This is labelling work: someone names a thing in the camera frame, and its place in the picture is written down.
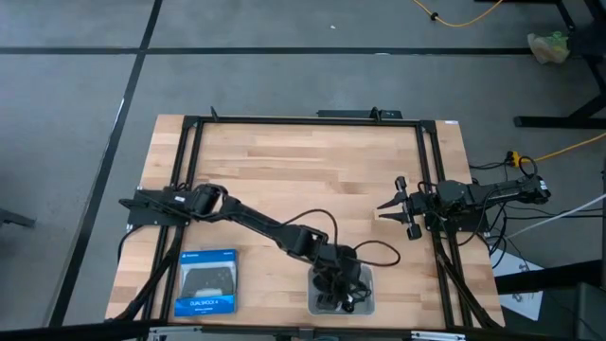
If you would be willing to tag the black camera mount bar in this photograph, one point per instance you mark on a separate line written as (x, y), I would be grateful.
(360, 113)

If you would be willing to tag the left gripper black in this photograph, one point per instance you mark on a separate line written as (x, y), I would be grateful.
(338, 270)

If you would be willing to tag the dark furniture foot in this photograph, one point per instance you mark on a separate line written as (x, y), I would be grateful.
(14, 218)

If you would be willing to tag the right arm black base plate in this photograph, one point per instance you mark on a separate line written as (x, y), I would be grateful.
(473, 226)

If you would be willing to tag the blue DualShock controller box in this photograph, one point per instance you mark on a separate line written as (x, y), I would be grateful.
(207, 303)

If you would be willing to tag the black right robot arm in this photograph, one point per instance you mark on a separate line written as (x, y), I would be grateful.
(487, 194)

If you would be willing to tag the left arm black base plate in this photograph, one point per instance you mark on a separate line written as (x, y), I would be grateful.
(147, 218)

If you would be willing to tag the black desk leg frame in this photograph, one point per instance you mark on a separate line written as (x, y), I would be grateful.
(563, 120)

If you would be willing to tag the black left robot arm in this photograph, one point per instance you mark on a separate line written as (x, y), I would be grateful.
(255, 218)

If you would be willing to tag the grey plastic tray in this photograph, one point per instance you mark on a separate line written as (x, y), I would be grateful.
(369, 303)

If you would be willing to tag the white paper sheet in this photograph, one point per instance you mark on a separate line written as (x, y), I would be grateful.
(521, 284)

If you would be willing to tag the black aluminium table frame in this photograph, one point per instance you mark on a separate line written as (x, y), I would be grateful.
(308, 120)

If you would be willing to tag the silver metal bracket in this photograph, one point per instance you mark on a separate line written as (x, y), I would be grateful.
(438, 335)
(172, 332)

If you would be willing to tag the plastic bag with green contents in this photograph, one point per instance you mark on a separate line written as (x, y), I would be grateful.
(549, 46)

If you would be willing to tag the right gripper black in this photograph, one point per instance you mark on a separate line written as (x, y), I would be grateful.
(411, 206)

